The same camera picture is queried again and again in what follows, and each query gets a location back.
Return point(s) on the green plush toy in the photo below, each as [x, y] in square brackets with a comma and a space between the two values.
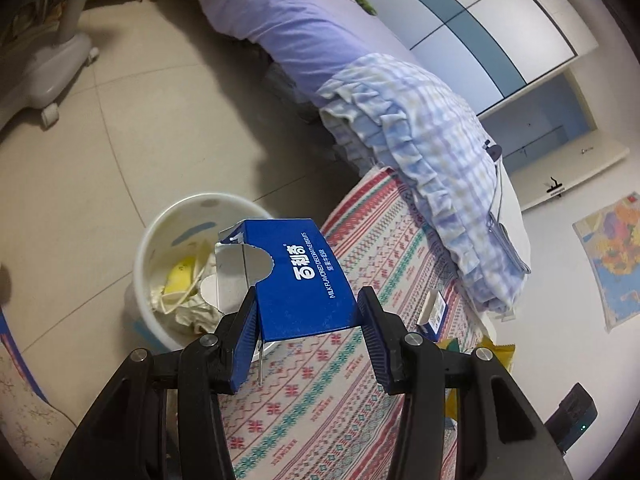
[368, 6]

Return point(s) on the yellow snack packet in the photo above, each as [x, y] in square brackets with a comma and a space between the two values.
[495, 355]

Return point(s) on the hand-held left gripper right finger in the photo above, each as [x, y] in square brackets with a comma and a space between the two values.
[372, 330]

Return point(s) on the dark round object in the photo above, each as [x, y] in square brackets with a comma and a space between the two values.
[493, 151]

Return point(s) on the yellow plastic bag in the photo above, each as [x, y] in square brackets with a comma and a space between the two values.
[180, 275]

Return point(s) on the checked ruffled blanket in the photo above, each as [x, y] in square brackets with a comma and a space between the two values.
[425, 135]

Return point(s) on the dark green packet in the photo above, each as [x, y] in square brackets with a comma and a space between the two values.
[450, 346]

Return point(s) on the map wall poster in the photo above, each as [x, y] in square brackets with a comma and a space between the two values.
[615, 250]

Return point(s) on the white tissues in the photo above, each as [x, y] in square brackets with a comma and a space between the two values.
[195, 316]

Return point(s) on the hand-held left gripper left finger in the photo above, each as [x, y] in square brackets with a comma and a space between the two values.
[247, 332]

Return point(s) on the white door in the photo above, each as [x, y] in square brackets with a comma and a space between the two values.
[575, 170]

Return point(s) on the white plastic bin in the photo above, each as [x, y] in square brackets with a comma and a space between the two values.
[160, 220]

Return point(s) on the patterned bedspread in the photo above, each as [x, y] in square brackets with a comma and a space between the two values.
[310, 410]

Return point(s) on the grey wheeled furniture base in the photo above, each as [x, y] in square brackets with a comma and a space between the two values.
[45, 75]

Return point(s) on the cream paper cup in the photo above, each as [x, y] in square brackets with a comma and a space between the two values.
[208, 290]

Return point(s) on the blue box with white label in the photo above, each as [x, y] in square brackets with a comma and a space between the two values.
[434, 317]

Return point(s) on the folded grey-blue blanket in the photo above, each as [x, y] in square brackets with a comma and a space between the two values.
[507, 245]

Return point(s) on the blue white wardrobe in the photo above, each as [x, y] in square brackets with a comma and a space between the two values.
[475, 35]

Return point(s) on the torn-open blue biscuit box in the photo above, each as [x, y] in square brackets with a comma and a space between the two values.
[300, 280]

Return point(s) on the floral cloth with blue trim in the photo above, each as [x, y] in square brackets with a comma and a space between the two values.
[25, 410]

